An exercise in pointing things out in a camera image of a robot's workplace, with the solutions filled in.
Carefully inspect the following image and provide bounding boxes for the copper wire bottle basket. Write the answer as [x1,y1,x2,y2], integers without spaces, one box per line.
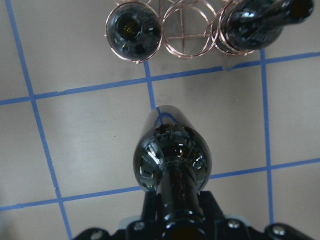
[121,0,257,60]

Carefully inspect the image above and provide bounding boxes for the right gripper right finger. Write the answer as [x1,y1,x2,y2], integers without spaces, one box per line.
[198,191,224,223]

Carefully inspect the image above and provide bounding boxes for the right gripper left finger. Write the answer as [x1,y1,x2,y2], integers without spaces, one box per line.
[141,192,158,224]

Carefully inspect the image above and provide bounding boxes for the dark wine bottle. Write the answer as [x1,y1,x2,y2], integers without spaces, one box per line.
[218,0,315,52]
[133,105,212,240]
[105,1,162,63]

